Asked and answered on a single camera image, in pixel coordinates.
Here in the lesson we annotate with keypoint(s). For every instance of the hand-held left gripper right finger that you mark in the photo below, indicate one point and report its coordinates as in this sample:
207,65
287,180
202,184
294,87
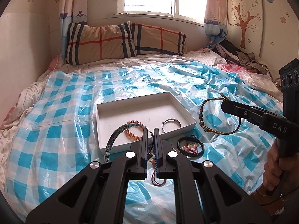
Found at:
157,144

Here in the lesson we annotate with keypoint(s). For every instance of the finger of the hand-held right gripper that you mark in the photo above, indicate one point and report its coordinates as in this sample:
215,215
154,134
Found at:
240,111

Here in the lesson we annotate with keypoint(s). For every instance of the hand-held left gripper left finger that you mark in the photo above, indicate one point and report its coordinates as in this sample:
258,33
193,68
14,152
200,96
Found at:
144,144

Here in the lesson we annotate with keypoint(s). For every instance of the silver bangle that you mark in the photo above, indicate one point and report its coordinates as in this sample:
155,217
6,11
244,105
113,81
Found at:
174,120

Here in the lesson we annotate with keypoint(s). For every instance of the blue patterned bangle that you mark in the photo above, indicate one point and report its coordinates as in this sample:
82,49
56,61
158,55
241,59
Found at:
112,140

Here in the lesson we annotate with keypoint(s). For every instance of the white cardboard box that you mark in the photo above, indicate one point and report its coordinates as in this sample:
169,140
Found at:
130,112

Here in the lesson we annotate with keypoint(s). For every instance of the person's right hand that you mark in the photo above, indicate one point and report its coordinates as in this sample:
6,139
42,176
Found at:
272,168

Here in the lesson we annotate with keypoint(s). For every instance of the pile of clothes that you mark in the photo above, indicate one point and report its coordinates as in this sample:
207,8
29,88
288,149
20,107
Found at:
243,58

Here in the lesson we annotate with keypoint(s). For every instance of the blue checked plastic sheet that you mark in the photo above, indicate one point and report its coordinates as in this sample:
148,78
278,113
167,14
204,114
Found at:
70,121

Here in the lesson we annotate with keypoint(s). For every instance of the plaid pillow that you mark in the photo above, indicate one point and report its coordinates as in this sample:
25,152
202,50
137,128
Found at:
93,42
158,39

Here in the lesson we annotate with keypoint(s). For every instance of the printed curtain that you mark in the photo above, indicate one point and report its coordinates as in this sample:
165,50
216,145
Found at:
215,9
70,4

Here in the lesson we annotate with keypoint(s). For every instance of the pink cloth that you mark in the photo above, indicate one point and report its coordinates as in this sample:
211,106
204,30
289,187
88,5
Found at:
56,64

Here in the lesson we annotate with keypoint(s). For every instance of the tree wall sticker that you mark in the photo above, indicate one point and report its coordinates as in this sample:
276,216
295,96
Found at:
244,23

